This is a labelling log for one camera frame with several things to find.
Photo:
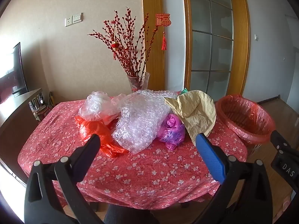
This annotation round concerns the person's leg in dark trousers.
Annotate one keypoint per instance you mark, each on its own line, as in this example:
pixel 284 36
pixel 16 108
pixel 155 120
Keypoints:
pixel 128 215

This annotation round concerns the clear glass vase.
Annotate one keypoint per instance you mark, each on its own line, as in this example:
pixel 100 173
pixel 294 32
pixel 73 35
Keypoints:
pixel 138 82

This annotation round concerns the flat screen television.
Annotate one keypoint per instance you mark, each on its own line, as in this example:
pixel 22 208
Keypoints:
pixel 11 74

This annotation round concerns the bubble wrap sheet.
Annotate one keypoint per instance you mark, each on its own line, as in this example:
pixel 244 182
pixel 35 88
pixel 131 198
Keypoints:
pixel 137 119

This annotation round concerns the small shelf ornaments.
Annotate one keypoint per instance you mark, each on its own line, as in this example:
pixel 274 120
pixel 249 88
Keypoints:
pixel 38 103

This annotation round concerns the white wall light switch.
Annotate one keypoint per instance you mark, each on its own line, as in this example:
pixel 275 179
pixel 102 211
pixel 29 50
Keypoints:
pixel 77 18

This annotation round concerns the red plastic bag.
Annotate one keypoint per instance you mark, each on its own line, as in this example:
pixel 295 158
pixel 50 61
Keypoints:
pixel 93 128

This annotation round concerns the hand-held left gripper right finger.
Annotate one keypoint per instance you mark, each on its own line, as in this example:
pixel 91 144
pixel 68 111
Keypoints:
pixel 210 158

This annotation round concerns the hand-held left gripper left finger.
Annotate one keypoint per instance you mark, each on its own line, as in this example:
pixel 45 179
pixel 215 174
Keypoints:
pixel 90 147

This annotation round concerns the red floral tablecloth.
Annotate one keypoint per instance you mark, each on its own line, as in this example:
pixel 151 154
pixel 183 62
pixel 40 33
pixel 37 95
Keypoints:
pixel 144 168

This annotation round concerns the green plastic bag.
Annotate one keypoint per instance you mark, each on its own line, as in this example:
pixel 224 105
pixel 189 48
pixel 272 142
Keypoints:
pixel 185 90

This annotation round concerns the purple plastic bag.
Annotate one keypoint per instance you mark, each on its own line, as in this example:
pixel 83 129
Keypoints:
pixel 170 128

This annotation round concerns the brown television cabinet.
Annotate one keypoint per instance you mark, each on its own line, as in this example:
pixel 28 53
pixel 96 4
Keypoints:
pixel 14 116

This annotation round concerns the frosted glass door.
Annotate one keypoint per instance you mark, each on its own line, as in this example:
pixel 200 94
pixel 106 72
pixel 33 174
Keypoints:
pixel 210 51

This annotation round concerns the clear plastic bag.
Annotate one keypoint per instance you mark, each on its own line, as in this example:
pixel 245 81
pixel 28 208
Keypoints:
pixel 95 105

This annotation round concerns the white wall socket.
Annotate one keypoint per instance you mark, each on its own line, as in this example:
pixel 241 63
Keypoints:
pixel 68 22

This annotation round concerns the red berry branches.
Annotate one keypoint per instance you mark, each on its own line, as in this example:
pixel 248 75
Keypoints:
pixel 130 51

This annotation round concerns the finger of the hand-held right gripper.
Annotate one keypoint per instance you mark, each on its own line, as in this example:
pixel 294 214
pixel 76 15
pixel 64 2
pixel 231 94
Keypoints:
pixel 280 141

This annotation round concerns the wastebasket with red liner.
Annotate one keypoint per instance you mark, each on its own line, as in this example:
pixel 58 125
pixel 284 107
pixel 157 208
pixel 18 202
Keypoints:
pixel 245 121

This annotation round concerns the brown paper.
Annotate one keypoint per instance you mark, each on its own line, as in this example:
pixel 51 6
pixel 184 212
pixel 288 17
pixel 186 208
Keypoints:
pixel 198 112

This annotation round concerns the wooden door frame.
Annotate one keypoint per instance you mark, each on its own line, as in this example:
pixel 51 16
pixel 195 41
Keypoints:
pixel 238 51

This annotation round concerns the wooden wall trim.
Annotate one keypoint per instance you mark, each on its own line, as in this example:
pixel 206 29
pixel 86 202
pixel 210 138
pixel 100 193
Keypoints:
pixel 153 39

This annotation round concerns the red tasselled wall ornament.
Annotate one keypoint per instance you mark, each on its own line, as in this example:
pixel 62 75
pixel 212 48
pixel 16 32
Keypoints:
pixel 163 19

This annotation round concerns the small red lantern ornament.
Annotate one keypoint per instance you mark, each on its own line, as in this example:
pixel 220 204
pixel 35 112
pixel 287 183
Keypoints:
pixel 115 45

